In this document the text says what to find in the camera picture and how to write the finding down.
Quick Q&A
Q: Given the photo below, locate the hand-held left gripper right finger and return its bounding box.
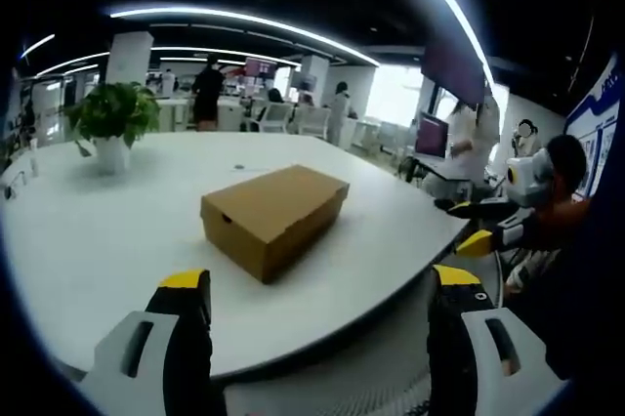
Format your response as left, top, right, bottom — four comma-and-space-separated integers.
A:
427, 264, 570, 416

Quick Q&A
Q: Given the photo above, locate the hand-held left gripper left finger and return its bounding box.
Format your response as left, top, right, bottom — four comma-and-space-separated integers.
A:
80, 269, 215, 416

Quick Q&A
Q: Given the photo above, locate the brown cardboard shoe box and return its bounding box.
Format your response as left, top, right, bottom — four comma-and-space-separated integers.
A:
199, 164, 352, 286

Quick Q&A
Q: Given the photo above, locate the computer monitor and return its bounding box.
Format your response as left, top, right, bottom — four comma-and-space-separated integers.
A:
415, 111, 450, 160

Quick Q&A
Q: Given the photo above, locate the white office chair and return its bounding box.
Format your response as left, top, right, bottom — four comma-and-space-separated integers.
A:
296, 105, 332, 140
257, 102, 294, 134

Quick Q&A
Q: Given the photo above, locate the small white bottle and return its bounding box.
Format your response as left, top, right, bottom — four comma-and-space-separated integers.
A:
27, 138, 41, 179

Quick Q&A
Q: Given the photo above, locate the potted green plant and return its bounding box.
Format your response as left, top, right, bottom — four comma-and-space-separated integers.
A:
62, 81, 162, 176

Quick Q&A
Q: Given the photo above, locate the blue wall poster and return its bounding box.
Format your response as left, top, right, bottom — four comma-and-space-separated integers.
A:
563, 52, 622, 200

